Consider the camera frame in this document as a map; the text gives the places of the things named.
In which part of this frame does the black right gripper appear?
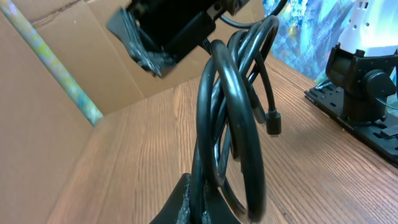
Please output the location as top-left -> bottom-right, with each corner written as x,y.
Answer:
106,0 -> 248,78

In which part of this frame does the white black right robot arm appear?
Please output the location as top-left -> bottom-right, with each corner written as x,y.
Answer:
106,0 -> 397,122

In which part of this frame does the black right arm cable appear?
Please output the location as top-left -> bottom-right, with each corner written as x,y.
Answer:
219,0 -> 290,29

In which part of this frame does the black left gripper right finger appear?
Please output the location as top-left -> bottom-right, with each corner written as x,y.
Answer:
201,183 -> 240,224

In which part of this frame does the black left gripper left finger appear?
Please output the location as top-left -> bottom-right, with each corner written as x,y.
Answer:
150,173 -> 191,224

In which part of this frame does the black usb cable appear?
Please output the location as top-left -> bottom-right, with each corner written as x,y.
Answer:
189,14 -> 282,223

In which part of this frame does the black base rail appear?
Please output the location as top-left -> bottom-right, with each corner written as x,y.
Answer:
303,79 -> 398,169

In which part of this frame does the green taped cardboard edge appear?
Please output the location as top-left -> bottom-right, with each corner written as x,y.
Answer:
1,0 -> 103,126

